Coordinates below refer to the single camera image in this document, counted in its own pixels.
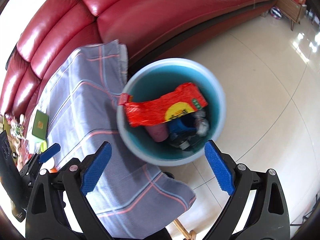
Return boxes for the red plastic snack bag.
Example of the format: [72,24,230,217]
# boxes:
[118,82,208,127]

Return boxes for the clear Pocari Sweat bottle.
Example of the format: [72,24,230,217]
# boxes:
[179,110,209,151]

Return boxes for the pink wedding paper cup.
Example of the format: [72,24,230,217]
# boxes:
[145,123,169,142]

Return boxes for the blue plastic tray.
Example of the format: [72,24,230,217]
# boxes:
[167,115,196,140]

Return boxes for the teal round trash bin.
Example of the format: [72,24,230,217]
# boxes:
[117,58,226,166]

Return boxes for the green white biscuit box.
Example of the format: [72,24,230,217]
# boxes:
[31,110,49,141]

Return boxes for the bag of colourful beads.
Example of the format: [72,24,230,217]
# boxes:
[10,119,24,139]

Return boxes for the grey plaid cloth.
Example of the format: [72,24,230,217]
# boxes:
[35,40,196,239]

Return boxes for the red leather sofa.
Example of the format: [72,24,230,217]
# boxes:
[1,0,277,117]

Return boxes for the wooden side table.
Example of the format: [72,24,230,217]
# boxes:
[276,0,307,31]

